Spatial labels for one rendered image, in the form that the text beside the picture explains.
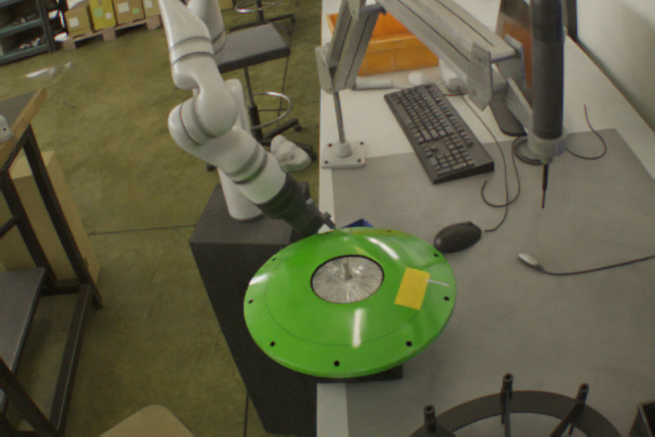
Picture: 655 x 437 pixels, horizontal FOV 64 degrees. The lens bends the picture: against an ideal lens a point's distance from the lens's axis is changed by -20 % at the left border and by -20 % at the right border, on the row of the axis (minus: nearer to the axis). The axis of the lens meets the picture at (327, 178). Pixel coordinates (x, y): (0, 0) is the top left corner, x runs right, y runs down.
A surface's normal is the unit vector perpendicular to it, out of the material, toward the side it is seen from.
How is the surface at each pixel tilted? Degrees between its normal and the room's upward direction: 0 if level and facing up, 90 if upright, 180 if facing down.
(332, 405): 0
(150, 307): 0
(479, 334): 0
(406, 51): 94
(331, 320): 11
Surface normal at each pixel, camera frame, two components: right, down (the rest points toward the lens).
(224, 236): -0.13, -0.83
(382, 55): 0.12, 0.59
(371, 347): -0.04, -0.57
